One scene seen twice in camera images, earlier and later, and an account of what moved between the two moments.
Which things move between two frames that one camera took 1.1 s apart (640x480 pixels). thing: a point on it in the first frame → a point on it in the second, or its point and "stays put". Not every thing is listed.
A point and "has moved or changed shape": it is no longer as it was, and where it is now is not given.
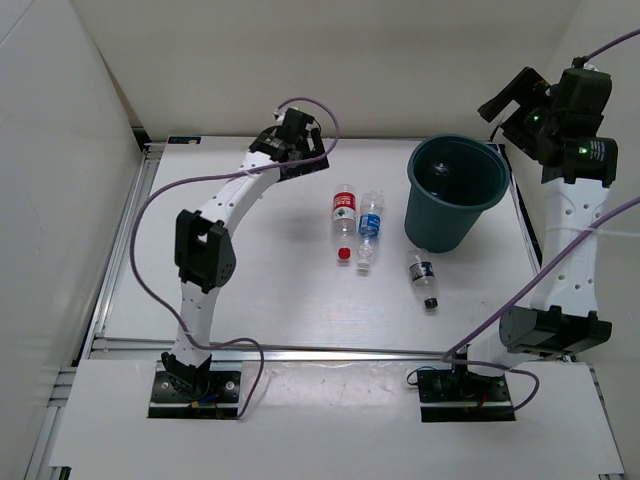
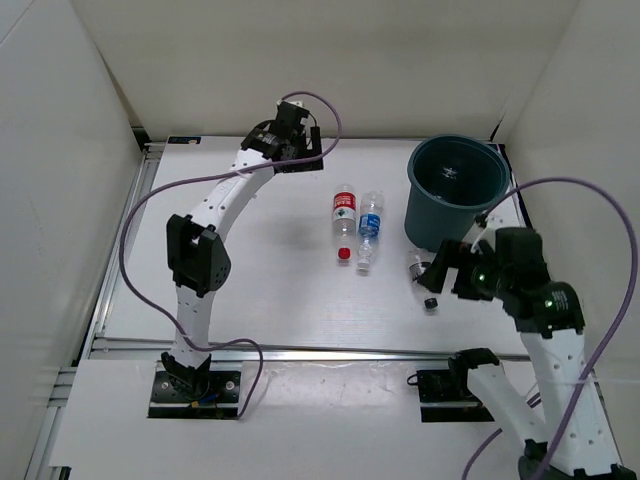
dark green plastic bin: x=452 y=179 stays put
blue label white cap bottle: x=440 y=169 has moved or changed shape
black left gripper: x=307 y=167 stays put
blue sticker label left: x=183 y=139 stays put
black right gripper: x=524 y=89 → x=456 y=254
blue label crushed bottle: x=372 y=202 stays put
